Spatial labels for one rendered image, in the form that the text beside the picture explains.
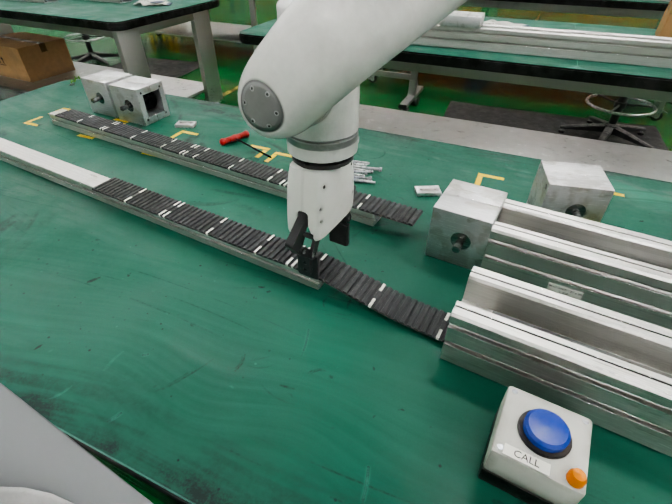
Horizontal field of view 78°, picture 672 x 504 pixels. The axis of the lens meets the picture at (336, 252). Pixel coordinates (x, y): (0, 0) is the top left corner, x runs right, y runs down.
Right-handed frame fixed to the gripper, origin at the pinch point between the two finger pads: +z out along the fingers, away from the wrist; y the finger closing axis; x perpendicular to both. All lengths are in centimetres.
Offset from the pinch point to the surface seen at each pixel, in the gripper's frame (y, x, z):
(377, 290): -1.1, 8.2, 4.7
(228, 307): 11.1, -9.7, 6.4
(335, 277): 0.6, 2.1, 3.5
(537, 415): 12.2, 30.6, -0.9
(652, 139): -305, 80, 82
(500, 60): -142, -5, 6
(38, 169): 1, -70, 4
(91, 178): -1, -55, 3
